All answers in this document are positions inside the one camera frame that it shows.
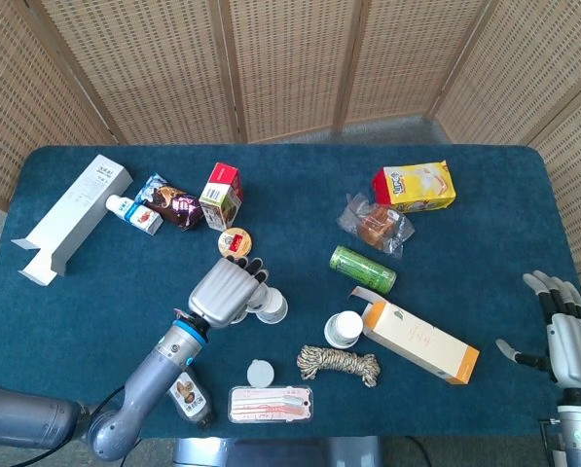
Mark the bread in clear plastic bag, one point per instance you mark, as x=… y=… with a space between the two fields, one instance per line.
x=377 y=224

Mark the grey robot torso base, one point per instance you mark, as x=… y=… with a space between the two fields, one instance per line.
x=270 y=452

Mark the blue carpet table cover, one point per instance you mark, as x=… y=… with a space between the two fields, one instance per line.
x=295 y=194

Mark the red green cookie box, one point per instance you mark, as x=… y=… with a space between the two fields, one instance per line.
x=219 y=194

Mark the green energy drink can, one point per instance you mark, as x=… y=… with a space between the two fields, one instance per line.
x=363 y=268

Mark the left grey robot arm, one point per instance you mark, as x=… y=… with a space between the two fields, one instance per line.
x=158 y=370

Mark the yellow red snack bag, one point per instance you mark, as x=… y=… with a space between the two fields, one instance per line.
x=416 y=187

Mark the long grey cardboard box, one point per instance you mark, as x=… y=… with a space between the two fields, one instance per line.
x=81 y=204

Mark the white cup blue round print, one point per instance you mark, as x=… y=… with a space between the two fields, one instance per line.
x=278 y=309

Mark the brown purple snack bag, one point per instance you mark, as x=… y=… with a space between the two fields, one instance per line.
x=173 y=204

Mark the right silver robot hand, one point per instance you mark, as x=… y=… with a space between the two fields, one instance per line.
x=577 y=348

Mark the small milk carton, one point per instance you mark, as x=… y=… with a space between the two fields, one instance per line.
x=134 y=214

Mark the dark sauce squeeze bottle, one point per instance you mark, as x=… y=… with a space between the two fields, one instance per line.
x=190 y=399

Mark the white jar with grey lid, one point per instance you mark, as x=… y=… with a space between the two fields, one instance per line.
x=261 y=373

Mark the round red gold tin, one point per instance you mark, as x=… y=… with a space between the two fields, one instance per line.
x=236 y=242

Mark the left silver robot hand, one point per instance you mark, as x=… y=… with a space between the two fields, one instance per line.
x=222 y=292

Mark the pink razor blister pack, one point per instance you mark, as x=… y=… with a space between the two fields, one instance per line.
x=270 y=404

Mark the paper cups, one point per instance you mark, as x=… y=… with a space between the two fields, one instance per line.
x=341 y=328

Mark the cream orange carton box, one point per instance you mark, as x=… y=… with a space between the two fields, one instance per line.
x=416 y=335

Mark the woven bamboo folding screen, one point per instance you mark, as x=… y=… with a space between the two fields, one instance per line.
x=290 y=63

